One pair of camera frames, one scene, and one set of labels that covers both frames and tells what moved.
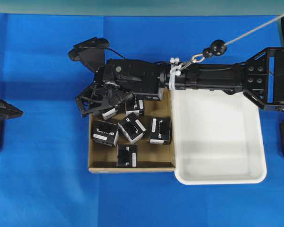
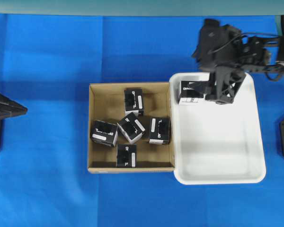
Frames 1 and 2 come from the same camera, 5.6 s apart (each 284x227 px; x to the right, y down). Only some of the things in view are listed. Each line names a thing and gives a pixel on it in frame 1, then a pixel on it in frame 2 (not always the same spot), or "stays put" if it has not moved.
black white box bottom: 127,155 stays put
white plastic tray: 217,138 stays put
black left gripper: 143,78 to 228,60
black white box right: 160,130 stays put
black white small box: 110,112 to 192,91
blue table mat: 41,178 stays put
